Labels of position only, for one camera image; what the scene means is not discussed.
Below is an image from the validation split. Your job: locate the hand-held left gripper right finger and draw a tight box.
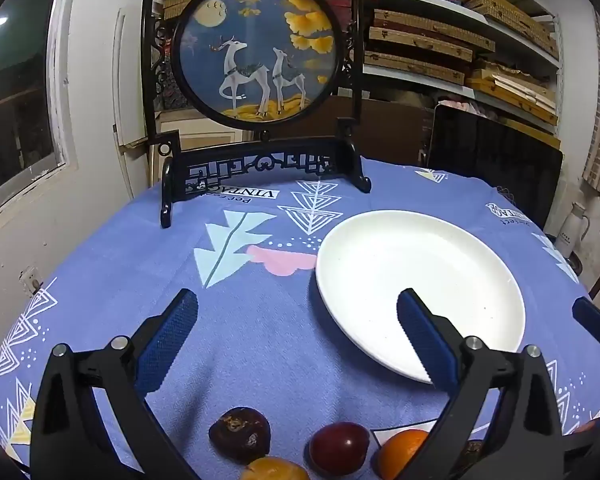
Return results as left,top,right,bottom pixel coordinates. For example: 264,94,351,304
396,287,566,480

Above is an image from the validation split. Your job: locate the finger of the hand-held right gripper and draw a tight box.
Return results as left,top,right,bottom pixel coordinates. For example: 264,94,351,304
572,297,600,351

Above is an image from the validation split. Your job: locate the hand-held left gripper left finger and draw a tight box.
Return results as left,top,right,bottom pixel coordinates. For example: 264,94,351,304
30,287,199,480

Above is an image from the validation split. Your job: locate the white round plate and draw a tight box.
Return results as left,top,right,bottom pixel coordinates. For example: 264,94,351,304
315,210,527,385

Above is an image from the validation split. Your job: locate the dark red plum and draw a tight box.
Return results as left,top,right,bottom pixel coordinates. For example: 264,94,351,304
309,421,370,477

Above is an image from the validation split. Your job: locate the yellow round fruit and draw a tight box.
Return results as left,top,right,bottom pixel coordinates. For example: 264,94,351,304
241,456,311,480

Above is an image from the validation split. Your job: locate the white thermos jug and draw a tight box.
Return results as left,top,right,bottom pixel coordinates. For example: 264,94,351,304
554,202,592,257

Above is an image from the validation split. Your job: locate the blue patterned tablecloth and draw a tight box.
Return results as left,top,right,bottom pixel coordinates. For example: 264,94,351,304
0,157,600,480

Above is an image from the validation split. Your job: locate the black monitor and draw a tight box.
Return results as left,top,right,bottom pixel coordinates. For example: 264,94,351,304
426,104,564,233

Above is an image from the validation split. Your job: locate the brown cardboard panel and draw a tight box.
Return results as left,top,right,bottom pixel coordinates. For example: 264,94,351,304
325,94,437,167

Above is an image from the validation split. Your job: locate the window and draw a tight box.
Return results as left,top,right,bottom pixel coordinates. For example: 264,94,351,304
0,0,76,223

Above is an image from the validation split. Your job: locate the black framed deer screen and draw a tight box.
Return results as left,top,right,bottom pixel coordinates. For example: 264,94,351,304
142,0,373,228

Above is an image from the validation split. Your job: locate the white shelving unit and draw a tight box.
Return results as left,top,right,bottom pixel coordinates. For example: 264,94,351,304
360,0,565,136

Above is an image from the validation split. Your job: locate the wall outlet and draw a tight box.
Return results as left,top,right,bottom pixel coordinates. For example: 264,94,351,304
21,266,44,297

